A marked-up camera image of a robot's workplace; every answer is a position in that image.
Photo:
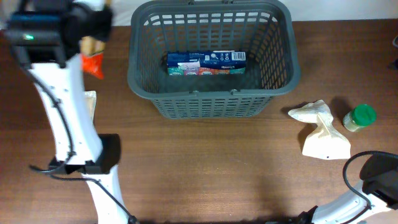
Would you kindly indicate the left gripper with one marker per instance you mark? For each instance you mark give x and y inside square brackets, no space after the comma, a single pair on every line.
[104,31]

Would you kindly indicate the orange pasta package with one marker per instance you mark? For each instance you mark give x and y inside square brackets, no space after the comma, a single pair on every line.
[91,49]

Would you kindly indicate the beige pouch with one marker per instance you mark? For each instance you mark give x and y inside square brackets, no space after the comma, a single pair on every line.
[325,142]
[91,97]

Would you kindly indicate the blue cardboard box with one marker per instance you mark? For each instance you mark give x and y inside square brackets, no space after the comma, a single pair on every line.
[222,62]

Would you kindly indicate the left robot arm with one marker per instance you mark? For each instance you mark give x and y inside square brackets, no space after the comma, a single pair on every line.
[45,40]

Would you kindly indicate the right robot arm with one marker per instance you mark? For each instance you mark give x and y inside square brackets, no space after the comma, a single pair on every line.
[376,192]

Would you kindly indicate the grey plastic basket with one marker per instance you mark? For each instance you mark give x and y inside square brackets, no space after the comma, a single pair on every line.
[260,30]

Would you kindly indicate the green lid jar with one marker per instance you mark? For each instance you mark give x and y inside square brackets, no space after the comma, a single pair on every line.
[359,118]

